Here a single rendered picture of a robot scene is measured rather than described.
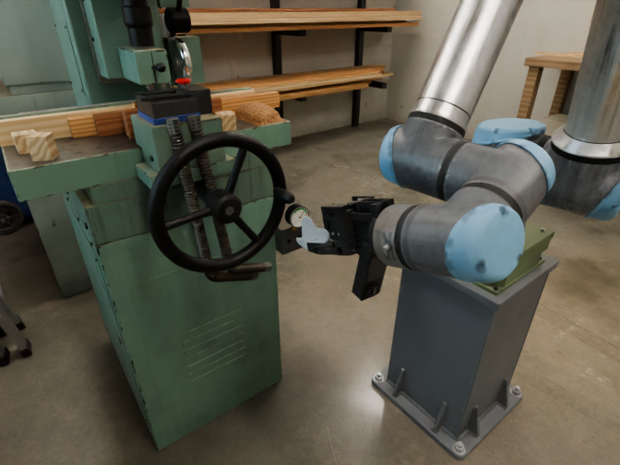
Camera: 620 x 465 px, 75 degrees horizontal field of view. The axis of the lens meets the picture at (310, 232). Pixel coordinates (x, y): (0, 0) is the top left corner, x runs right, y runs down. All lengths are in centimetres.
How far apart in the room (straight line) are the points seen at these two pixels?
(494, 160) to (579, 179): 41
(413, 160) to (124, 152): 57
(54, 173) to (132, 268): 26
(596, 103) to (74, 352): 177
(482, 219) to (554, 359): 139
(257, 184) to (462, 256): 68
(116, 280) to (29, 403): 81
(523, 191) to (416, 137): 17
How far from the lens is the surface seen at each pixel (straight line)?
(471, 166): 58
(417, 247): 51
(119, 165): 90
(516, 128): 101
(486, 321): 110
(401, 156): 62
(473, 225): 47
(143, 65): 100
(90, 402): 163
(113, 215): 93
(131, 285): 102
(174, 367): 121
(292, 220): 106
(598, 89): 91
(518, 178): 55
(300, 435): 138
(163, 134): 81
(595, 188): 97
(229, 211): 78
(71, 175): 89
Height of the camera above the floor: 115
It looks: 29 degrees down
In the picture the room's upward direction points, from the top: straight up
